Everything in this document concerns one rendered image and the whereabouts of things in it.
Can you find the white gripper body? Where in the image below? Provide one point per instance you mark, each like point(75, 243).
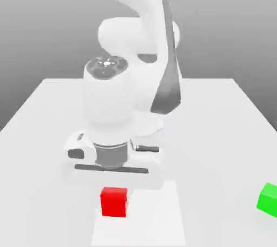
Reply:
point(112, 179)

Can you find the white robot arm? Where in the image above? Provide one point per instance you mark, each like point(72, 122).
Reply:
point(108, 100)

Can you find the small red cube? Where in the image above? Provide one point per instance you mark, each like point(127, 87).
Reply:
point(113, 203)

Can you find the small green cube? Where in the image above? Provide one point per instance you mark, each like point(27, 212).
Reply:
point(268, 202)

